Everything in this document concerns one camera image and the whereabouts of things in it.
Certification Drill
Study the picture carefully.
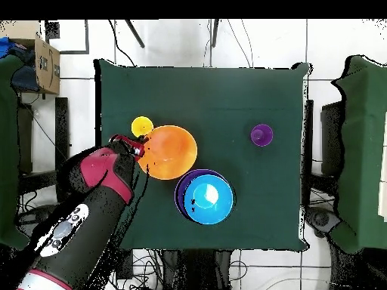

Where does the purple cup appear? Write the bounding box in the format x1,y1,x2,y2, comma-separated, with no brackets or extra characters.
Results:
249,123,274,148

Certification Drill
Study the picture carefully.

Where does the cardboard box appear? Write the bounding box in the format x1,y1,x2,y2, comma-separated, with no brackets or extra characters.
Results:
0,20,61,95

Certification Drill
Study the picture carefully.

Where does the green cloth side table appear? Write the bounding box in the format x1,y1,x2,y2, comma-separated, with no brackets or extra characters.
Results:
0,55,33,251
330,54,387,255

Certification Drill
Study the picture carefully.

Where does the black stool frame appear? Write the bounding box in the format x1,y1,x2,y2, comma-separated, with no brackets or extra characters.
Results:
302,99,344,194
16,96,71,206

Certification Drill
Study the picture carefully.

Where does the blue cloth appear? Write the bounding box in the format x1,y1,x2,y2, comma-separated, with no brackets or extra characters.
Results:
0,36,22,60

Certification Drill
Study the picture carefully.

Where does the large blue bowl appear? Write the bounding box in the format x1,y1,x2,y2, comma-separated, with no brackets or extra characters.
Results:
183,174,236,226

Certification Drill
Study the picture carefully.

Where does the black metal frame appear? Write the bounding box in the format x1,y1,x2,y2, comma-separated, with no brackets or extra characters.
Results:
44,19,91,56

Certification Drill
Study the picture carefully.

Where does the black tripod leg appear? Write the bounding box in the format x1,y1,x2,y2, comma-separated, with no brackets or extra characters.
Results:
124,19,146,49
210,19,220,48

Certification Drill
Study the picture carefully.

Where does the tangle of floor cables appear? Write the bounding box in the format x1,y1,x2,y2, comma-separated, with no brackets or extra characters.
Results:
17,187,170,290

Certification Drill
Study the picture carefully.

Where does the dark green tablecloth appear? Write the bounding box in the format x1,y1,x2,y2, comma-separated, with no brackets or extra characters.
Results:
91,58,312,251

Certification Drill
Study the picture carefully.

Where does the black power strip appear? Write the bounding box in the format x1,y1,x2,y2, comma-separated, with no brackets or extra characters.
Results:
117,249,135,280

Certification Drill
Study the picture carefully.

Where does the large purple bowl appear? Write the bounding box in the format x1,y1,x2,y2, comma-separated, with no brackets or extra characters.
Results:
174,168,231,220

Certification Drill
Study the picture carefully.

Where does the large orange bowl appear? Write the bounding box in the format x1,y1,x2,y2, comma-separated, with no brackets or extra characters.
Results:
137,125,199,181

